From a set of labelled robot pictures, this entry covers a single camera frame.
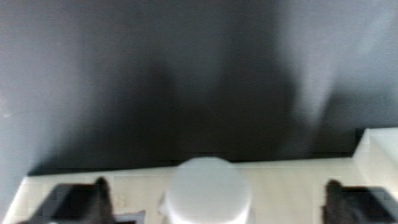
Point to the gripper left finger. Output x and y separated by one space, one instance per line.
76 205

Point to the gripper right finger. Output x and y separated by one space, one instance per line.
358 205

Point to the white cabinet box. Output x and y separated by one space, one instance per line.
287 185

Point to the white U-shaped frame barrier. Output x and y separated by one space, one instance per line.
380 156

